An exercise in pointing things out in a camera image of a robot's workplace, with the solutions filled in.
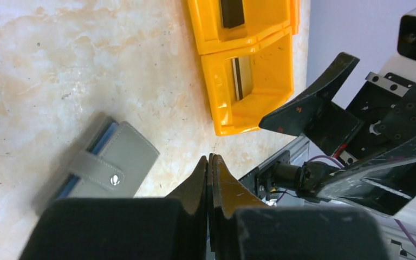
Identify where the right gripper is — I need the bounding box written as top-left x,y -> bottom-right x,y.
258,52 -> 416,216

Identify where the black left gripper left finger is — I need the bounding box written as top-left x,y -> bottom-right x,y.
20,156 -> 207,259

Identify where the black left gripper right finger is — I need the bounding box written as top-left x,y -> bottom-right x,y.
211,154 -> 389,259

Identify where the grey leather card holder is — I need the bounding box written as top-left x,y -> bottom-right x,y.
32,112 -> 160,216

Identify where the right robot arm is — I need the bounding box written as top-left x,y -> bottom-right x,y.
246,53 -> 416,254

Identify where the black card in yellow bin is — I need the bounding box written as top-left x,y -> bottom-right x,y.
219,0 -> 245,29

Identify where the yellow plastic bin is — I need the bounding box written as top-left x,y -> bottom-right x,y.
187,1 -> 300,137

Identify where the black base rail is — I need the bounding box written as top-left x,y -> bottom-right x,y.
239,137 -> 309,207

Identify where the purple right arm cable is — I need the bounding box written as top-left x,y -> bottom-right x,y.
276,155 -> 416,260

